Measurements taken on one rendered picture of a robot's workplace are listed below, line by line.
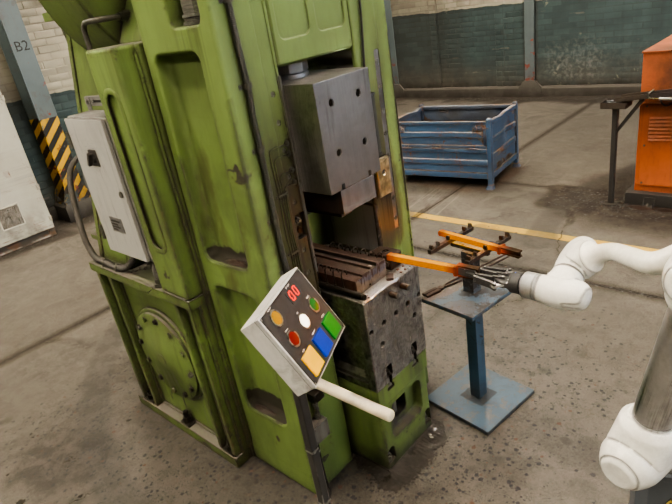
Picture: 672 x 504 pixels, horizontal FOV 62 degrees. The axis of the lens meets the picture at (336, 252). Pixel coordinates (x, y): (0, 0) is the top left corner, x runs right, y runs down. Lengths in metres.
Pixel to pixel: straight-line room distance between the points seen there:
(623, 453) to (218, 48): 1.64
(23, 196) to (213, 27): 5.45
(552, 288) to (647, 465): 0.55
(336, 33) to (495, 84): 8.20
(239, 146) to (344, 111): 0.41
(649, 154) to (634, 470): 3.90
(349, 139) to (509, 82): 8.21
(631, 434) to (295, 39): 1.61
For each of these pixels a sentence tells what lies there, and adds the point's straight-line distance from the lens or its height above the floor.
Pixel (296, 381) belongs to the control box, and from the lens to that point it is 1.75.
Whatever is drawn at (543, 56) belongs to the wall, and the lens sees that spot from 9.90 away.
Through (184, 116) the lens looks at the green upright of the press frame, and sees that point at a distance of 2.23.
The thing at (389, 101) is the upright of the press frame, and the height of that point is 1.57.
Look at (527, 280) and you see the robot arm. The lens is 1.91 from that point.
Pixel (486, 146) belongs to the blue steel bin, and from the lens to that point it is 5.80.
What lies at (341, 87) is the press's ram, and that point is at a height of 1.72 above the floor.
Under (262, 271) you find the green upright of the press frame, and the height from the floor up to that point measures 1.15.
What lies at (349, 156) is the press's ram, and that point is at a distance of 2.10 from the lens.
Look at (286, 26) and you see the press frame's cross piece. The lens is 2.09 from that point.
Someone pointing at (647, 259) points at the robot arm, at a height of 1.26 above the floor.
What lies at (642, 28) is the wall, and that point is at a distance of 9.40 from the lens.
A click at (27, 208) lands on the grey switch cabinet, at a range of 7.16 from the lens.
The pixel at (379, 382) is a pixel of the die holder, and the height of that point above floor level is 0.51.
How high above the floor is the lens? 2.02
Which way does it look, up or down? 24 degrees down
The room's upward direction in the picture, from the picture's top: 10 degrees counter-clockwise
